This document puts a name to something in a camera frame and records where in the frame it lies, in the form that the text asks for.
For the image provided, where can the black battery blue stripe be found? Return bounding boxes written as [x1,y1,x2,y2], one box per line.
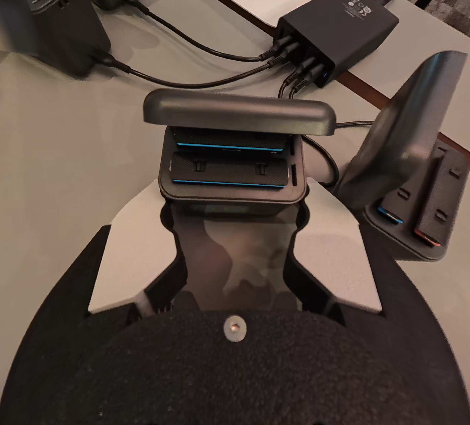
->
[171,128,288,153]
[169,152,288,189]
[377,161,434,226]

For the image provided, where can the black charging cable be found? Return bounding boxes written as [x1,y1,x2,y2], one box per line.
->
[294,69,376,134]
[121,0,294,62]
[92,47,294,89]
[279,66,342,192]

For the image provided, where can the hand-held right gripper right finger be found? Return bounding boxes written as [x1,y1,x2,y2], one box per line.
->
[283,178,382,314]

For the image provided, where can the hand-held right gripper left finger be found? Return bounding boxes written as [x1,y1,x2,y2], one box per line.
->
[88,179,190,314]

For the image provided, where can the black charging hub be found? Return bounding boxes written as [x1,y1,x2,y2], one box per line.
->
[276,0,401,88]

